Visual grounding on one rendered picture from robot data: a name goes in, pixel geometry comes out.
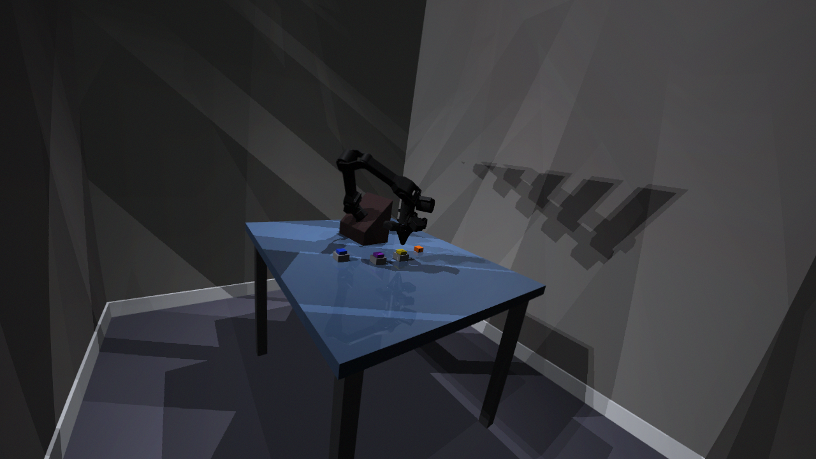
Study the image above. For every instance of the blue button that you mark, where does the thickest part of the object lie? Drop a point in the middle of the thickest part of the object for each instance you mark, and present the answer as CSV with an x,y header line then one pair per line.
x,y
340,255

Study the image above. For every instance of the yellow button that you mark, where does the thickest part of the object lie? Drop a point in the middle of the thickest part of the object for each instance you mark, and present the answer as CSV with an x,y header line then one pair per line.
x,y
401,255

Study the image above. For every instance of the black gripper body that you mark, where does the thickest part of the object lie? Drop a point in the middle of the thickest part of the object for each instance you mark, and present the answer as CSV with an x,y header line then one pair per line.
x,y
394,226

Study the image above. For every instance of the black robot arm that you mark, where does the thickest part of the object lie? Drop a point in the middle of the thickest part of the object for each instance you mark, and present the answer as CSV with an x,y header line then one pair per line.
x,y
401,186

